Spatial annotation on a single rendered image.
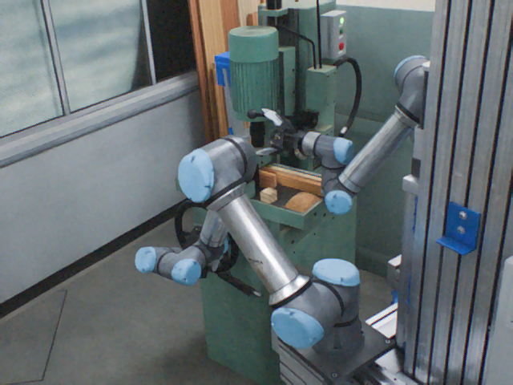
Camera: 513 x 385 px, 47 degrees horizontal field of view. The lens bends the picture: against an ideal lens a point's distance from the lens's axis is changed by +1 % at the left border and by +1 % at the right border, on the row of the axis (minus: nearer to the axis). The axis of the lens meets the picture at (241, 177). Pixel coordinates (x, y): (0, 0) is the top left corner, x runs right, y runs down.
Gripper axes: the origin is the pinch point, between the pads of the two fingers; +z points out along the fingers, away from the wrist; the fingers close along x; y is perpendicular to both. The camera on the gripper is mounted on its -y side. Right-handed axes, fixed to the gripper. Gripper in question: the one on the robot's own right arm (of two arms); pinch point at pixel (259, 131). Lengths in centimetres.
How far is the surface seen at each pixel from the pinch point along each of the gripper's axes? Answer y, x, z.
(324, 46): -34.5, -31.6, -0.3
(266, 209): -8.7, 28.3, -2.5
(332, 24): -32, -40, -3
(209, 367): -33, 113, 28
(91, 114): -48, 19, 141
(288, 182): -22.1, 19.5, -1.8
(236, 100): -5.8, -8.0, 15.7
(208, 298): -25, 79, 29
